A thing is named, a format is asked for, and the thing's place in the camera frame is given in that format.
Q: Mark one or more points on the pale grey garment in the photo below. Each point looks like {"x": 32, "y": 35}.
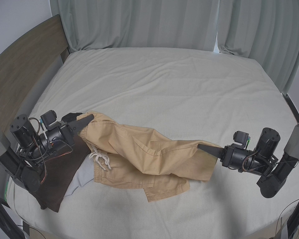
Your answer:
{"x": 79, "y": 177}

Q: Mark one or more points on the brown garment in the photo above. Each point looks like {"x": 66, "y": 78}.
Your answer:
{"x": 58, "y": 168}

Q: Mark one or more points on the tan shorts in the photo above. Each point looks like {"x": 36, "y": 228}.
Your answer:
{"x": 130, "y": 144}

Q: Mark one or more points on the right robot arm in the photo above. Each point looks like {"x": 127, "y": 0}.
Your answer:
{"x": 268, "y": 144}

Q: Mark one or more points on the black garment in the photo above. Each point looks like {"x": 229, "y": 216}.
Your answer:
{"x": 70, "y": 116}

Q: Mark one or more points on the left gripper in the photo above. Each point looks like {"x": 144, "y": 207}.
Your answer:
{"x": 57, "y": 137}

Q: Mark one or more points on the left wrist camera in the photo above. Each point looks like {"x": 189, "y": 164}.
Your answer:
{"x": 48, "y": 119}

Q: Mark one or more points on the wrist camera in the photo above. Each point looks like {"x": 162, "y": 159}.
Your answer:
{"x": 48, "y": 119}
{"x": 240, "y": 137}

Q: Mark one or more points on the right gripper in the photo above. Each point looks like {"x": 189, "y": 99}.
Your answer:
{"x": 233, "y": 157}

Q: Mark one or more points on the bed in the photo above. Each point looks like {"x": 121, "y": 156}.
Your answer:
{"x": 163, "y": 81}

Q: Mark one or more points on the pale green curtain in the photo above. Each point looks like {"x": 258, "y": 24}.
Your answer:
{"x": 257, "y": 28}
{"x": 140, "y": 23}

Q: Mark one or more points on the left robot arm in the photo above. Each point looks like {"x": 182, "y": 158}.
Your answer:
{"x": 22, "y": 129}

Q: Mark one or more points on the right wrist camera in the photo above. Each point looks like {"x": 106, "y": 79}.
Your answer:
{"x": 240, "y": 137}

